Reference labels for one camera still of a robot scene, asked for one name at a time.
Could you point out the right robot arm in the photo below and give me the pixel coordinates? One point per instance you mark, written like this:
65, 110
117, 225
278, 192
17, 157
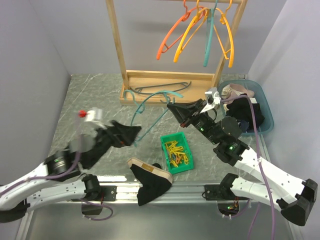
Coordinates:
293, 197

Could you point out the beige underwear in basket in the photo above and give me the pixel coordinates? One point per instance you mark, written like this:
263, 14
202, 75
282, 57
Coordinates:
233, 90

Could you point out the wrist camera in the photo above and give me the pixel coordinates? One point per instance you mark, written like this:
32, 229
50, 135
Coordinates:
212, 98
92, 117

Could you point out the white underwear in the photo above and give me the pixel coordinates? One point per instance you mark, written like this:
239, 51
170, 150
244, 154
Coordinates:
253, 101

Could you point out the green plastic bin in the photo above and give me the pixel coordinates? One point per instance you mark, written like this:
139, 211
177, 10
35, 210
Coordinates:
181, 138

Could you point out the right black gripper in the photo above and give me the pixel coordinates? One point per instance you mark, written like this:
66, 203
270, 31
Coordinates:
184, 112

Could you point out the teal laundry basket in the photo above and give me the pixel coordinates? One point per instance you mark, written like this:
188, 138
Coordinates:
259, 95

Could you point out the yellow hanger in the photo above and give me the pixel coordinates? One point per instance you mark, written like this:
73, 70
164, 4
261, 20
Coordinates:
227, 48
195, 24

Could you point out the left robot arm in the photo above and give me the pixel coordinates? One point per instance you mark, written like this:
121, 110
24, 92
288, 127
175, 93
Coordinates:
57, 178

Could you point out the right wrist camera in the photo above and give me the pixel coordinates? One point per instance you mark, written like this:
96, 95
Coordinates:
212, 98

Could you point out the orange clothes hanger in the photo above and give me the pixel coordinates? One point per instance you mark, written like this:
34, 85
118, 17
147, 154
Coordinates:
164, 46

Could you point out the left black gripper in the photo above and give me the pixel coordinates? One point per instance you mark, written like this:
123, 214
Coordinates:
125, 135

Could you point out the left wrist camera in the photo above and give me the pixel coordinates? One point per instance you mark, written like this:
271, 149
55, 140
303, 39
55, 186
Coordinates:
92, 117

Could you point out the black underwear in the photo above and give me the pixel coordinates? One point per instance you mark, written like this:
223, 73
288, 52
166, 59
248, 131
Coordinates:
241, 111
155, 181

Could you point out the black underwear front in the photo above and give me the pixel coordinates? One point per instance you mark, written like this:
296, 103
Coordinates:
241, 111

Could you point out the teal hanger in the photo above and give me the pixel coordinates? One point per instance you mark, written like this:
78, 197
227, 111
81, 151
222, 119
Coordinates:
210, 23
169, 97
141, 92

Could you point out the aluminium mounting rail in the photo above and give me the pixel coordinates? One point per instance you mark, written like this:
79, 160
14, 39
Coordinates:
146, 212

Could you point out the wooden clothes rack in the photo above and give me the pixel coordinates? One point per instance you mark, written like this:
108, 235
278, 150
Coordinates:
200, 81

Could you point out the yellow hanger left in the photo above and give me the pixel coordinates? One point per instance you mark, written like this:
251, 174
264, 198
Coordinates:
195, 24

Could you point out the black underwear back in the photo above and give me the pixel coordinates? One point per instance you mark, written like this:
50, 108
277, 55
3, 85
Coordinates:
155, 181

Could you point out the yellow hanger right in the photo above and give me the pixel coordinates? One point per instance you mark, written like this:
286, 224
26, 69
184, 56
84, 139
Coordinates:
227, 48

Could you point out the yellow clothespins in bin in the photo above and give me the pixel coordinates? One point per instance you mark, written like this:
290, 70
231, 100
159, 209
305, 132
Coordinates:
172, 148

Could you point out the navy underwear in basket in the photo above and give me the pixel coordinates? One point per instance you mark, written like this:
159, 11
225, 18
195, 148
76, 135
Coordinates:
245, 126

